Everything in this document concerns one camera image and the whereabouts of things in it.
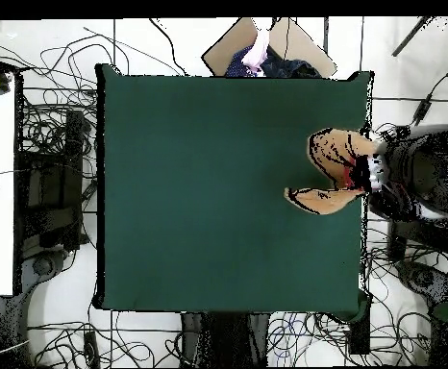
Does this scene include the pale pink garment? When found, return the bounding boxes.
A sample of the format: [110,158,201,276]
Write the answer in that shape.
[241,28,270,77]

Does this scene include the dark green table cloth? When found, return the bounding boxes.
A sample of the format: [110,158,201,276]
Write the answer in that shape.
[94,62,375,324]

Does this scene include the black equipment rack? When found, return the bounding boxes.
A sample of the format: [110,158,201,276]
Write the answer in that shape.
[15,109,87,251]

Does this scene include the brown cardboard box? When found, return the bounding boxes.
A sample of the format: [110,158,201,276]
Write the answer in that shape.
[201,16,338,79]

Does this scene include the black rod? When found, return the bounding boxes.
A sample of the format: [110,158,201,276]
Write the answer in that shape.
[391,15,435,58]

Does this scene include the black power adapter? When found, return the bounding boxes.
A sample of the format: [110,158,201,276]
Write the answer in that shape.
[411,95,431,126]

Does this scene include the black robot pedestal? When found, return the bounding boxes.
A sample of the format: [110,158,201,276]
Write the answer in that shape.
[180,312,271,368]

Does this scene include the black table leg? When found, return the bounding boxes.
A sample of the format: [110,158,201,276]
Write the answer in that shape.
[347,295,372,356]

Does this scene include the dark blue clothes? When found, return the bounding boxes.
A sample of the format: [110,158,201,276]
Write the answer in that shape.
[225,44,322,79]

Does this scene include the tan terry towel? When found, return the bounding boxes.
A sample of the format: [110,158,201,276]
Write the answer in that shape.
[284,127,379,215]

